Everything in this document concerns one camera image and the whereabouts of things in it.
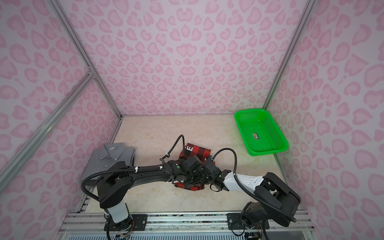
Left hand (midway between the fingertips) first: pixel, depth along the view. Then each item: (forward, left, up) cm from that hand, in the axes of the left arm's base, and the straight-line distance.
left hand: (205, 181), depth 81 cm
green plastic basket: (+36, -42, -7) cm, 56 cm away
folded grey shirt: (+19, +59, 0) cm, 62 cm away
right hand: (+4, +2, -4) cm, 6 cm away
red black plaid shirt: (+17, +10, +2) cm, 20 cm away
